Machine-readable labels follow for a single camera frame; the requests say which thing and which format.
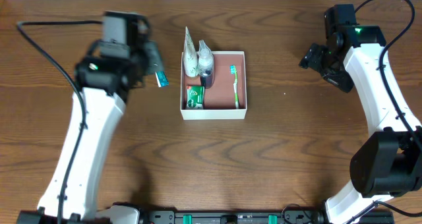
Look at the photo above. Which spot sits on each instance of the green soap bar packet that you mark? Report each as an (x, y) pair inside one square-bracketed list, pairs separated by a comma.
[(195, 97)]

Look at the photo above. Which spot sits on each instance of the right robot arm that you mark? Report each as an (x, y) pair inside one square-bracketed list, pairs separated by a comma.
[(388, 164)]

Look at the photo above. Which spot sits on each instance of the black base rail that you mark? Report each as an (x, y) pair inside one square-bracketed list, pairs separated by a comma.
[(292, 214)]

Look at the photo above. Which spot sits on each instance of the white lotion tube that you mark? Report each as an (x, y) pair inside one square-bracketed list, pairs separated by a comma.
[(190, 58)]

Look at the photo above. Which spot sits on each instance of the green white toothbrush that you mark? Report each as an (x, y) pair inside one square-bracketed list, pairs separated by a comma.
[(233, 70)]

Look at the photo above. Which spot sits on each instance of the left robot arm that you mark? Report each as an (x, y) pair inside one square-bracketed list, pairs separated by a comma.
[(112, 66)]

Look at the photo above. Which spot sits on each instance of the teal toothpaste tube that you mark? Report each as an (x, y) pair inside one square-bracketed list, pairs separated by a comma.
[(161, 79)]

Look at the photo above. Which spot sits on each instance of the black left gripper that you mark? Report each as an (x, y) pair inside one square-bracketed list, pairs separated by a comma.
[(151, 57)]

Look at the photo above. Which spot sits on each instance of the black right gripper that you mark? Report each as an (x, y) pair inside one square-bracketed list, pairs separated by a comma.
[(320, 63)]

